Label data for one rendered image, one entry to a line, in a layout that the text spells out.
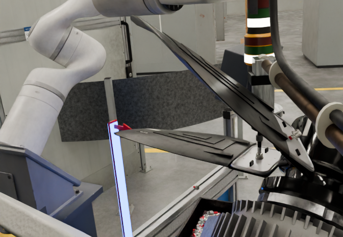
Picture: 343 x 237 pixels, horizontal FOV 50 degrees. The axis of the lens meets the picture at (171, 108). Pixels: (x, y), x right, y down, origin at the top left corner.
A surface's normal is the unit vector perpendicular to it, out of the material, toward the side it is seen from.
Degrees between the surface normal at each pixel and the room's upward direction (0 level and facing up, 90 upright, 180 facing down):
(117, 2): 119
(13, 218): 40
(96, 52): 65
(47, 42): 101
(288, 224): 20
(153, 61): 90
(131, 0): 111
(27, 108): 49
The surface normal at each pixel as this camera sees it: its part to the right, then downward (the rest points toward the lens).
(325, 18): -0.15, 0.32
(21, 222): -0.45, -0.54
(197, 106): 0.46, 0.24
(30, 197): -0.42, 0.31
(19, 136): 0.29, -0.35
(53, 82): 0.55, -0.22
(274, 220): -0.31, -0.80
